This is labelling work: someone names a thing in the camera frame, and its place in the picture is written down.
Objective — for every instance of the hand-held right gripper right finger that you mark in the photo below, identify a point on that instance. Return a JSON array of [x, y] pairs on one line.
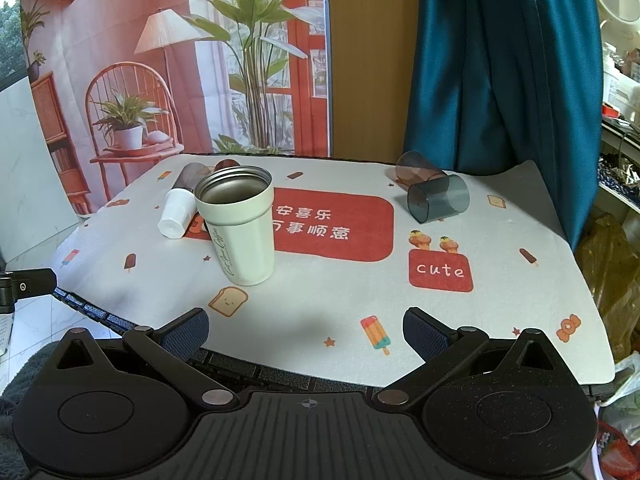
[[428, 336]]

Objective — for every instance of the white printed table mat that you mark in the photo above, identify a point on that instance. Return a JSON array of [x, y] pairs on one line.
[[325, 305]]

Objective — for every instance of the white and brown bottle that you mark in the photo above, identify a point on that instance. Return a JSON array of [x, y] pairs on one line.
[[176, 210]]

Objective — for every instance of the translucent brown cup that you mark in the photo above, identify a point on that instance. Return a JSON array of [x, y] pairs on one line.
[[417, 167]]

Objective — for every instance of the grey fuzzy cloth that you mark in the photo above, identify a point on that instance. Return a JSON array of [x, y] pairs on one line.
[[20, 385]]

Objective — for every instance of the translucent blue-grey cup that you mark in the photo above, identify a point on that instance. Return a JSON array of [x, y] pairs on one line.
[[440, 199]]

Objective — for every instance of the wooden panel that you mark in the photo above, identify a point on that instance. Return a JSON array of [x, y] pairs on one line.
[[370, 60]]

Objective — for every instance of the round brown lid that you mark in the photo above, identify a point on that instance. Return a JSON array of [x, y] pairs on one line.
[[227, 163]]

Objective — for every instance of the white basket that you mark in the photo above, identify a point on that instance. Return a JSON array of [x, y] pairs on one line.
[[5, 335]]

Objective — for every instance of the yellow plastic bag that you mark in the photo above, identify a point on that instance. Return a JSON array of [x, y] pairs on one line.
[[612, 270]]

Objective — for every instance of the wall poster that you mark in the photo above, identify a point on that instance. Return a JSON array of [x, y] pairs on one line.
[[200, 85]]

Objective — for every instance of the red printed bag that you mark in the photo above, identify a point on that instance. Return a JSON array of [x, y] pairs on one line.
[[620, 452]]

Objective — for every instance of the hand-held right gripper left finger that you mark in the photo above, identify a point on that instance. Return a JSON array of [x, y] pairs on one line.
[[184, 336]]

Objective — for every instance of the cluttered shelf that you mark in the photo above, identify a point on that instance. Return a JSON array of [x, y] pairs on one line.
[[622, 135]]

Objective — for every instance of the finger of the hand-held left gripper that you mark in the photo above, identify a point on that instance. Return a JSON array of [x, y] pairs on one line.
[[30, 281]]

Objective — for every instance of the white cup with metal inside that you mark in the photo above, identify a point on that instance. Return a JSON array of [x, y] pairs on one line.
[[245, 240]]

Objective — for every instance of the teal curtain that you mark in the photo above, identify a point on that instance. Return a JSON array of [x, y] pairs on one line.
[[500, 60]]

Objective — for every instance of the white plastic bag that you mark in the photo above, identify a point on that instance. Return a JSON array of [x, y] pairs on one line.
[[625, 385]]

